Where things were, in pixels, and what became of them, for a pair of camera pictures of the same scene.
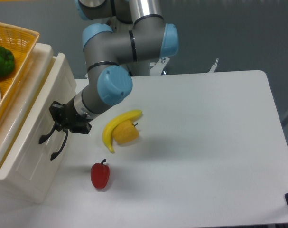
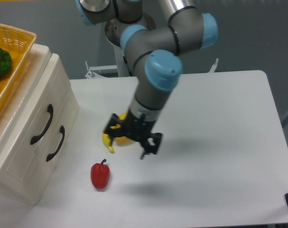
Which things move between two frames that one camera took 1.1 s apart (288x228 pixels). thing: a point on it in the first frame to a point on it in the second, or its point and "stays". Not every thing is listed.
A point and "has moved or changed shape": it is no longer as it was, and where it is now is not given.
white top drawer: (26, 156) has moved or changed shape
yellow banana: (108, 131) stays
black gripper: (66, 117) to (137, 129)
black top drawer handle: (44, 137) to (51, 110)
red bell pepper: (100, 173) stays
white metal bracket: (213, 67) stays
